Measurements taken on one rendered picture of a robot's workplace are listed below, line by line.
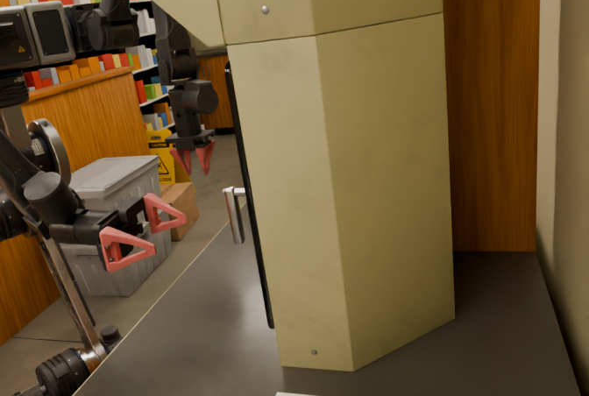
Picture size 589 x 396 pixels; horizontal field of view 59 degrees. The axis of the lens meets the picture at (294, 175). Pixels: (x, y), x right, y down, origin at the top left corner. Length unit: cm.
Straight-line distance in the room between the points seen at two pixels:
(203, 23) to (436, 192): 39
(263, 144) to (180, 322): 43
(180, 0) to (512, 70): 58
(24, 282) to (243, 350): 240
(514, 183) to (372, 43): 48
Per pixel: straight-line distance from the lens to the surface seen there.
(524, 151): 103
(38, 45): 152
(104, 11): 141
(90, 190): 290
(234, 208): 77
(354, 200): 69
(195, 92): 114
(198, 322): 97
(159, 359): 91
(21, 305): 319
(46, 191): 86
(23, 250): 316
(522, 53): 99
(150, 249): 79
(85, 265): 316
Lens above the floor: 145
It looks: 19 degrees down
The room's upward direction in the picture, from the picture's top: 8 degrees counter-clockwise
